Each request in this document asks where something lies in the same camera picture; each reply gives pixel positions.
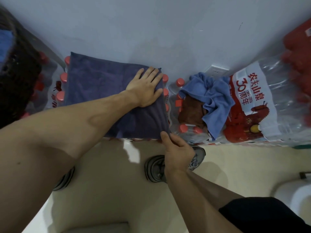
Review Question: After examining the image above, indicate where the person's right hand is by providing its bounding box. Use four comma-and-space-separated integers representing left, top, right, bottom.
160, 131, 196, 177

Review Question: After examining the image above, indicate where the person's left hand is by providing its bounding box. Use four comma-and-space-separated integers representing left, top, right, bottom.
125, 66, 164, 108

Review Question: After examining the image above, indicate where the brown towel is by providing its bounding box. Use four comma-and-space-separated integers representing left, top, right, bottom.
178, 95, 209, 131

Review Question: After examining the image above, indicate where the dark grey towel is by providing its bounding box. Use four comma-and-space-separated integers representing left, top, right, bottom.
64, 51, 171, 140

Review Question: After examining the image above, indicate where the light blue towel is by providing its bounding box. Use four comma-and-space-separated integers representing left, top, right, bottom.
0, 29, 14, 69
179, 72, 236, 141

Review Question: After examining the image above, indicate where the dark brown wicker basket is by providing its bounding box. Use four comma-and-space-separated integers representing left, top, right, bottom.
0, 5, 44, 129

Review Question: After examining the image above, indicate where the person's left forearm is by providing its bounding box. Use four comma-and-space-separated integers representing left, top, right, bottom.
0, 91, 139, 233

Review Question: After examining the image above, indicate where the person's right forearm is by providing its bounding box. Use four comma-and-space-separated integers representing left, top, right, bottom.
165, 168, 243, 233

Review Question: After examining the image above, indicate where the person's right grey shoe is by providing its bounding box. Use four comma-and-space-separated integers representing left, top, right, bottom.
144, 145, 207, 184

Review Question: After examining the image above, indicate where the person's grey shoe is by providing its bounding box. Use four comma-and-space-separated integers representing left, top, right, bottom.
52, 167, 75, 192
144, 145, 207, 184

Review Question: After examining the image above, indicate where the person's left grey shoe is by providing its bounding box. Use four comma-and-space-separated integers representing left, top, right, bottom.
52, 167, 75, 192

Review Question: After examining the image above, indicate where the white wall socket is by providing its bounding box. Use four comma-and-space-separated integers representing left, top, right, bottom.
203, 64, 231, 78

